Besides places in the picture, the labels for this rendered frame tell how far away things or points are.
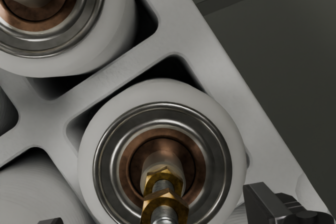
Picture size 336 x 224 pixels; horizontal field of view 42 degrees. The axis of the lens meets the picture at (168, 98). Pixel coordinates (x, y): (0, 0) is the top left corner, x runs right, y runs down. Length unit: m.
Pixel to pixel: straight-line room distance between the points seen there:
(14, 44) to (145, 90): 0.07
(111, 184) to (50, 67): 0.07
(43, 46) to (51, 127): 0.09
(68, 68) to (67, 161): 0.09
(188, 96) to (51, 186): 0.12
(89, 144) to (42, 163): 0.12
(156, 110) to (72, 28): 0.06
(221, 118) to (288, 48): 0.28
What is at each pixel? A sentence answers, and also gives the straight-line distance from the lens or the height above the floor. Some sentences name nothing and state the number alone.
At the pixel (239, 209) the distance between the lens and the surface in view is 0.35.
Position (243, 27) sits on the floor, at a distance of 0.50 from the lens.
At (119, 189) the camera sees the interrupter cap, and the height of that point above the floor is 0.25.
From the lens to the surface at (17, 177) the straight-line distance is 0.32.
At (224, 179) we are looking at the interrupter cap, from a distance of 0.24.
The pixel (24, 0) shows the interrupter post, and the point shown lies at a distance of 0.22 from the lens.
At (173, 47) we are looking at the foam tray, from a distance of 0.31.
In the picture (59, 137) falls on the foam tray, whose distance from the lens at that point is 0.32.
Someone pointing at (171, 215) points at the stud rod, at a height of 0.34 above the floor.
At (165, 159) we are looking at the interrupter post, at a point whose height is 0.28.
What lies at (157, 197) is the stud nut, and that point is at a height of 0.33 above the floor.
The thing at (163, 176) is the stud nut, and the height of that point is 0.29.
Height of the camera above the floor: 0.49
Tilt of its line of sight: 86 degrees down
